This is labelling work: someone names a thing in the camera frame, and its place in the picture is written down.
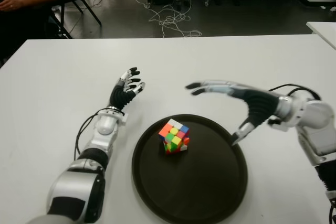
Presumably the white side table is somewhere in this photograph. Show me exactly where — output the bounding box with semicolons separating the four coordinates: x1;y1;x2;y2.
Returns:
306;21;336;50

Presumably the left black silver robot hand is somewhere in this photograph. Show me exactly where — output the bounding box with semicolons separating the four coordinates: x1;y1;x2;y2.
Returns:
109;66;146;112

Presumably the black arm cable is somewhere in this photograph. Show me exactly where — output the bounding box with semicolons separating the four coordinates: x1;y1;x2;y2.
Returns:
75;108;108;161
269;83;322;101

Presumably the multicoloured Rubik's cube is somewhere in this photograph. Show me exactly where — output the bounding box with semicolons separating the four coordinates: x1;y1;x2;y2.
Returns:
158;118;191;155

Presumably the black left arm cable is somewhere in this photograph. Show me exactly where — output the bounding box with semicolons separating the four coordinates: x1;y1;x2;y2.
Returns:
75;108;108;161

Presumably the dark brown round plate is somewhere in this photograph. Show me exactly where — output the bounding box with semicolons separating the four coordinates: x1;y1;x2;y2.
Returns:
132;113;248;218

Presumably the tangled white floor cable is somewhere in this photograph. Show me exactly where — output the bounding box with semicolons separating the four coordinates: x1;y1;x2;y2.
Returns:
134;0;202;38

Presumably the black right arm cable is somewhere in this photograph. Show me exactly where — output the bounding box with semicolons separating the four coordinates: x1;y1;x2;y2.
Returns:
269;83;322;101

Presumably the seated person in black shirt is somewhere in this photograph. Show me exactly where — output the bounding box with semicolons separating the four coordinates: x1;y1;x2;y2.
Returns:
0;0;60;62

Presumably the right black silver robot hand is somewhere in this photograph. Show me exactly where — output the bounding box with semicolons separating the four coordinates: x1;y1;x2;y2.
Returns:
185;79;283;146

